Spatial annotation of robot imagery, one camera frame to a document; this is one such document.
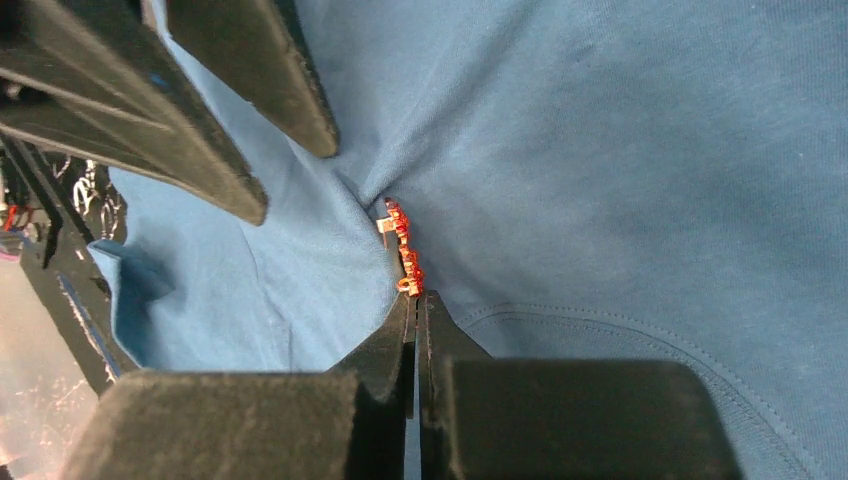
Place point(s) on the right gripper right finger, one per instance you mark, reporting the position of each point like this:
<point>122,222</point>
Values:
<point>483,417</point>

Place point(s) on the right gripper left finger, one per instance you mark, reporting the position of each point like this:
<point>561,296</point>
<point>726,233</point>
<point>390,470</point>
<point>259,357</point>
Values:
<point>346,423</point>

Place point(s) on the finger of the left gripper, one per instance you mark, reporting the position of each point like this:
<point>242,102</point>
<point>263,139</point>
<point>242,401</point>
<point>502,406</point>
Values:
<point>257,48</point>
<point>89,79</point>

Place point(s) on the red flower brooch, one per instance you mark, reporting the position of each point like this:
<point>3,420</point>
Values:
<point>397,223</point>

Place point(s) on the blue t-shirt garment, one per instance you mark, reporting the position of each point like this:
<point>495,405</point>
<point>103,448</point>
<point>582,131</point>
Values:
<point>586,179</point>

